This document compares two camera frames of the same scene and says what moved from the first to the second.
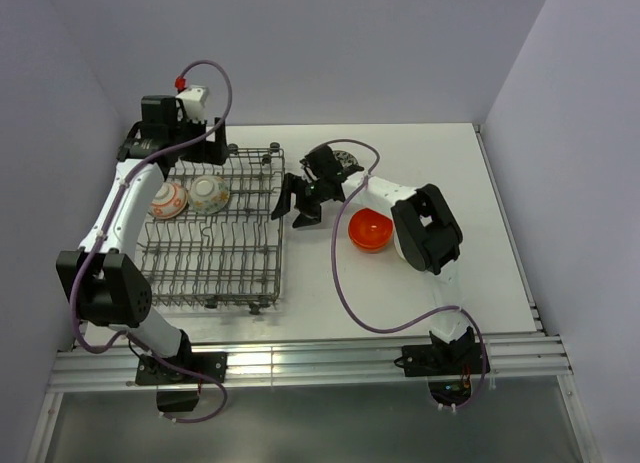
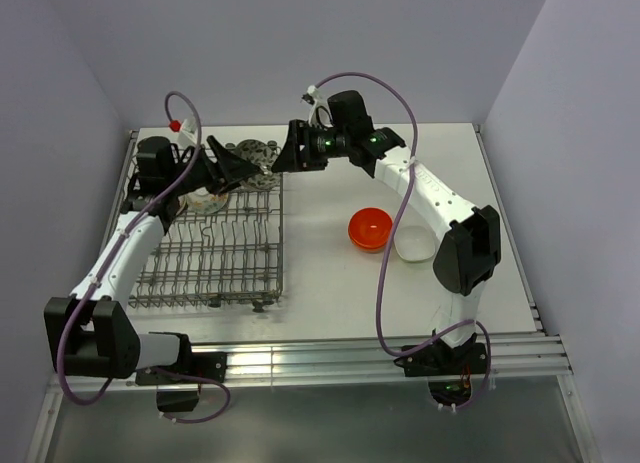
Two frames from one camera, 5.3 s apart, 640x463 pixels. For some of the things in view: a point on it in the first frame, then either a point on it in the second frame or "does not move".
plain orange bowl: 370,231 does not move
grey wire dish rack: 228,258 does not move
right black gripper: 310,214 -> 290,158
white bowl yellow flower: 209,195 does not move
